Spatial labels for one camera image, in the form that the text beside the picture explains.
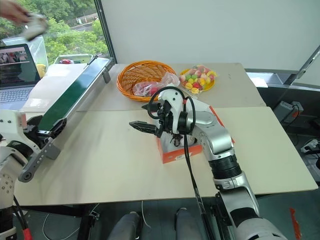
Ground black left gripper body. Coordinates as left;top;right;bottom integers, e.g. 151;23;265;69
22;115;45;137

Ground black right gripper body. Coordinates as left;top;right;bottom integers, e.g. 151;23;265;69
155;100;179;139

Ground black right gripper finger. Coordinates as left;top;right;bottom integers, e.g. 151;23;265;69
128;120;161;137
141;102;161;114

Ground orange shoebox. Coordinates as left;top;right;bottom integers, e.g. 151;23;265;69
155;104;236;165

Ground person's bare hand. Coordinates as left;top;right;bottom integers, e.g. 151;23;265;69
0;0;30;25

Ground clear plastic bag red contents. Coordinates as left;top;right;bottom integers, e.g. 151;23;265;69
132;71;181;97

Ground white shoe with black laces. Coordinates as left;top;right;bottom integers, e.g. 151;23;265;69
160;131;201;152

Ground orange woven basket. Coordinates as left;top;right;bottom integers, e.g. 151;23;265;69
116;60;180;102

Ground yellow plate of colourful sweets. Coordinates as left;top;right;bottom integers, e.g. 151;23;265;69
178;64;219;95

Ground yellow toy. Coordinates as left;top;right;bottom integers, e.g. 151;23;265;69
36;63;47;77

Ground grey laptop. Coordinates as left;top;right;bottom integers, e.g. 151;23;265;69
0;43;42;111

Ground clear bin with toys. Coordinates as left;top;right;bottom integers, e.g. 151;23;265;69
53;53;94;66

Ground clear plastic storage box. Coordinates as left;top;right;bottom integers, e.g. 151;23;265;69
0;35;49;74

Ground dark rounded shape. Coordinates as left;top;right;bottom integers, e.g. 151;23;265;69
107;211;141;240
174;207;202;240

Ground grey power adapter box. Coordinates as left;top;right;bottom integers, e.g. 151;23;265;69
273;100;305;124

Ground grey device on floor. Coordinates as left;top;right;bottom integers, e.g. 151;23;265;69
300;138;320;154

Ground silver slanted pole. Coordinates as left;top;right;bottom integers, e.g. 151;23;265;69
286;44;320;86

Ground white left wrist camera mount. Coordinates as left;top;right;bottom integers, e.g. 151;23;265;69
0;108;40;158

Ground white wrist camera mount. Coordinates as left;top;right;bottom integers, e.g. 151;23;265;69
157;86;187;119
0;108;40;158

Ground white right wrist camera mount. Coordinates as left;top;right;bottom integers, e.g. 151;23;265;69
157;86;187;119

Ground green conveyor belt silver frame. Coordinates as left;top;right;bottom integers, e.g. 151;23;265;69
17;55;115;183

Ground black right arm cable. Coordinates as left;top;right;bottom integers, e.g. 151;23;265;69
146;85;216;240

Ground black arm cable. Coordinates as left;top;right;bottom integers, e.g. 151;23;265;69
146;85;216;240
12;194;34;240

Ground black window frame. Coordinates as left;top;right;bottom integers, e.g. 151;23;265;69
93;0;118;65

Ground white floor cable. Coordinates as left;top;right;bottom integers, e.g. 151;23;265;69
41;199;152;238

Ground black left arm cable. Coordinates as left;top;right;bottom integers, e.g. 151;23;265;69
12;194;34;240

